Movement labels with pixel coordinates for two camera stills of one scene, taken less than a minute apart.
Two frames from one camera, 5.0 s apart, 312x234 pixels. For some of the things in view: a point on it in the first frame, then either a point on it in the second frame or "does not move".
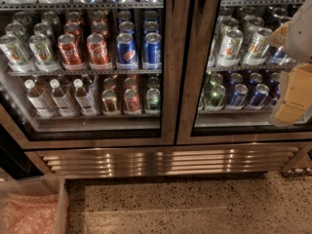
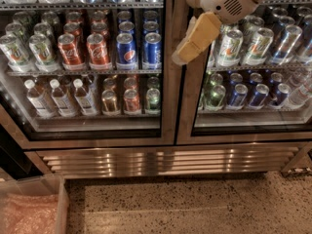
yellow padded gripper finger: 294,97 → 200,33
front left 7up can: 15,53 does not move
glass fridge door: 89,64 does not move
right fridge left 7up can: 230,49 does not move
